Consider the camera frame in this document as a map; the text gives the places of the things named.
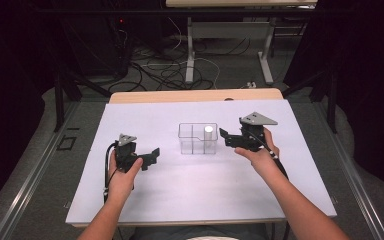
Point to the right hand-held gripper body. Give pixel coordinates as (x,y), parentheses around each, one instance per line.
(250,133)

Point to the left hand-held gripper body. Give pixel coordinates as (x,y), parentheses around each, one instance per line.
(126,151)

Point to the white cylinder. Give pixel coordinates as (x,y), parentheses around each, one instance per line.
(208,133)

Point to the clear plastic organizer box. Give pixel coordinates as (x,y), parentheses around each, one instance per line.
(192,143)

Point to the person's right hand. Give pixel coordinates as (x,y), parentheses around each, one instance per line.
(263,160)

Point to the person's left hand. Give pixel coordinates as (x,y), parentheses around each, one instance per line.
(121,183)

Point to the white table mat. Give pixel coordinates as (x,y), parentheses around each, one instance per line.
(186,190)

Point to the white power plug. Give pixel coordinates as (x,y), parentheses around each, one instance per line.
(251,85)

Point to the black metal stand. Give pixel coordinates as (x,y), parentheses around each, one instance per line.
(60,100)
(331,100)

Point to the white metal-legged desk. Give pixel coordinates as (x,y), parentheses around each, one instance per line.
(233,30)

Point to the dark computer tower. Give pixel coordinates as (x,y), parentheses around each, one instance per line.
(120,46)

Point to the black curtain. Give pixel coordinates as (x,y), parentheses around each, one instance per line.
(373,83)
(6,83)

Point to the metal floor rail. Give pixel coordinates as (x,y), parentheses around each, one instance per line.
(353,180)
(30,180)

